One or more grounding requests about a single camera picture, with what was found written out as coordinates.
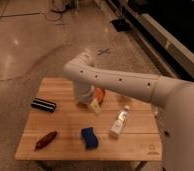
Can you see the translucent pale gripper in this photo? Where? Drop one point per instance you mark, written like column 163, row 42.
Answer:
column 94, row 106

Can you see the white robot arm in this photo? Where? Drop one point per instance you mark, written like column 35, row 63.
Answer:
column 174, row 96

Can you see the orange plastic bowl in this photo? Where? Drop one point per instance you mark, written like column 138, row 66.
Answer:
column 99, row 94

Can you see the clear plastic bottle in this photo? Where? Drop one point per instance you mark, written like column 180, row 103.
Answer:
column 118, row 125

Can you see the wooden table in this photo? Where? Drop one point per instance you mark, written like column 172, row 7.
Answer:
column 138, row 141

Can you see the dark red chili pepper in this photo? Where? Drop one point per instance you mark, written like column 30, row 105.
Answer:
column 44, row 141

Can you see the black rectangular case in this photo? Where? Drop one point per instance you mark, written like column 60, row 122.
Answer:
column 43, row 105

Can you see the black floor box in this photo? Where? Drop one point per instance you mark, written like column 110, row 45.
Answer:
column 120, row 25

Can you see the white metal rail frame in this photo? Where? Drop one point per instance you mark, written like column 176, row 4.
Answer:
column 169, row 55

